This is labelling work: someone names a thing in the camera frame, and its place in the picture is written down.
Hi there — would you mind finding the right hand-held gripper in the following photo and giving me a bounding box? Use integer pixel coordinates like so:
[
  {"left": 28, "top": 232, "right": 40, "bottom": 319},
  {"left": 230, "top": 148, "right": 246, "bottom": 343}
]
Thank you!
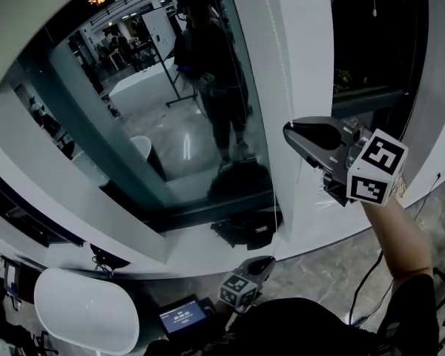
[{"left": 283, "top": 116, "right": 409, "bottom": 208}]

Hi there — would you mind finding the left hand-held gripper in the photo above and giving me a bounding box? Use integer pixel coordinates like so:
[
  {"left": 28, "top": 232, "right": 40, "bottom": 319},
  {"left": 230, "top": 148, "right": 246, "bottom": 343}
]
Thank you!
[{"left": 218, "top": 257, "right": 277, "bottom": 313}]

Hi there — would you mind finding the white bead chain cord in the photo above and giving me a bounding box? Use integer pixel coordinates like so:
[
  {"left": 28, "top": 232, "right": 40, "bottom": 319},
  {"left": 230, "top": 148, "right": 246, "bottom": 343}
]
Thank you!
[{"left": 258, "top": 0, "right": 303, "bottom": 263}]

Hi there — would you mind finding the large glass window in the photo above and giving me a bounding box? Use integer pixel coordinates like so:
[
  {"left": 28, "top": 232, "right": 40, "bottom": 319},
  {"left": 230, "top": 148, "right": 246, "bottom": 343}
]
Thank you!
[{"left": 7, "top": 0, "right": 283, "bottom": 234}]

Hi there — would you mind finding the grey roller window covering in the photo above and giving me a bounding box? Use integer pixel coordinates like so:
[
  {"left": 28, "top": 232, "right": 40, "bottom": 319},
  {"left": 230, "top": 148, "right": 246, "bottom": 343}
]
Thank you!
[{"left": 0, "top": 0, "right": 183, "bottom": 96}]

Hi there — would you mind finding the person's right forearm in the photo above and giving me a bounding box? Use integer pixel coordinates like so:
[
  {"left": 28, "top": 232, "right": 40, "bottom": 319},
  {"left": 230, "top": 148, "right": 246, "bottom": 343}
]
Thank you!
[{"left": 361, "top": 178, "right": 435, "bottom": 285}]

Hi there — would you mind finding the dark-framed glass window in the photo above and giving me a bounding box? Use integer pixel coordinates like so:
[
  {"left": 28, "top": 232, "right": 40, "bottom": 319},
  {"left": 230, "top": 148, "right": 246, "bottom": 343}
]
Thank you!
[{"left": 328, "top": 0, "right": 430, "bottom": 108}]

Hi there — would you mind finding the black bag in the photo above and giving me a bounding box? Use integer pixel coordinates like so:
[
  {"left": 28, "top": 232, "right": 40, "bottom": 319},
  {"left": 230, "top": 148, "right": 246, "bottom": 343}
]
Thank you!
[{"left": 210, "top": 209, "right": 283, "bottom": 251}]

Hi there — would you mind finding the person's black top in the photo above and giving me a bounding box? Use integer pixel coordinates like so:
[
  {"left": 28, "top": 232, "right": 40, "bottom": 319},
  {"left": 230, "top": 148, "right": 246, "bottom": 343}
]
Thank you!
[{"left": 144, "top": 272, "right": 443, "bottom": 356}]

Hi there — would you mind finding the green plant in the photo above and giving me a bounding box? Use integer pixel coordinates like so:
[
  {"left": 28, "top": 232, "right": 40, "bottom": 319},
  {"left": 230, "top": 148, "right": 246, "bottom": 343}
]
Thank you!
[{"left": 332, "top": 67, "right": 369, "bottom": 96}]

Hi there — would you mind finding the black screen device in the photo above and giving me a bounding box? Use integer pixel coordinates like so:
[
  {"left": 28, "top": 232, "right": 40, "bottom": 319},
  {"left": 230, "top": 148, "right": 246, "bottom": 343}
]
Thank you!
[{"left": 156, "top": 294, "right": 217, "bottom": 341}]

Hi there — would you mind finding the white plastic chair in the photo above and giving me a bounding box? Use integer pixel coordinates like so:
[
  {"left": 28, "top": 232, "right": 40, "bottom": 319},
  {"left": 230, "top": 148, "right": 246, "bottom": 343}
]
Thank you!
[{"left": 33, "top": 267, "right": 140, "bottom": 356}]

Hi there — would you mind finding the thick black cable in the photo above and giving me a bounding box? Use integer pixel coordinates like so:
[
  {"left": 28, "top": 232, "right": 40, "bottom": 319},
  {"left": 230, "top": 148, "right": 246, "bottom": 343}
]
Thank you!
[{"left": 347, "top": 249, "right": 386, "bottom": 326}]

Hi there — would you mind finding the thin black cable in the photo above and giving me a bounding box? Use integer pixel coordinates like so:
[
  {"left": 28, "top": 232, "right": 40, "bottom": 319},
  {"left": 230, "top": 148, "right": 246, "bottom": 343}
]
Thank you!
[{"left": 411, "top": 172, "right": 443, "bottom": 220}]

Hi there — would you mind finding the black device with cables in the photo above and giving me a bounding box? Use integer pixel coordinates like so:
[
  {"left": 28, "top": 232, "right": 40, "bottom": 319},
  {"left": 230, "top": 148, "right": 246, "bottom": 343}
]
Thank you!
[{"left": 90, "top": 243, "right": 131, "bottom": 274}]

